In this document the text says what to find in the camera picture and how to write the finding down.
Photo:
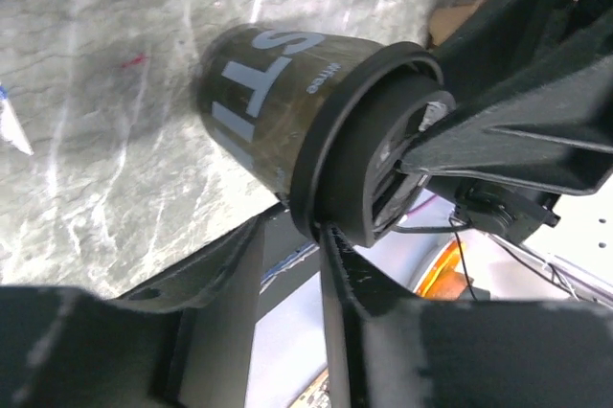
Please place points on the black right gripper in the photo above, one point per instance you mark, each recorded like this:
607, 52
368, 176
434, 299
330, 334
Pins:
556, 137

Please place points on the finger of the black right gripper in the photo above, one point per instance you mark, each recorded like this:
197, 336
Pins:
548, 39

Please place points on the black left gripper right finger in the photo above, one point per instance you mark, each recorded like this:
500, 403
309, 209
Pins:
387, 347

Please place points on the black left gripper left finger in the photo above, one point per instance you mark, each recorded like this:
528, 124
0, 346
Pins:
184, 341

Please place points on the black cup lid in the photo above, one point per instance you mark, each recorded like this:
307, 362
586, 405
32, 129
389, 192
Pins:
348, 170

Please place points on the dark translucent takeout cup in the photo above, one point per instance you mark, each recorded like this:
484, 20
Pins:
259, 91

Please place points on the brown pulp cup carrier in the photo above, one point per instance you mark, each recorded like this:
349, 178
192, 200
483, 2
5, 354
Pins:
444, 22

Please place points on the black base frame rail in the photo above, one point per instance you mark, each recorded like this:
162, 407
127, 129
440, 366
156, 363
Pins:
287, 255

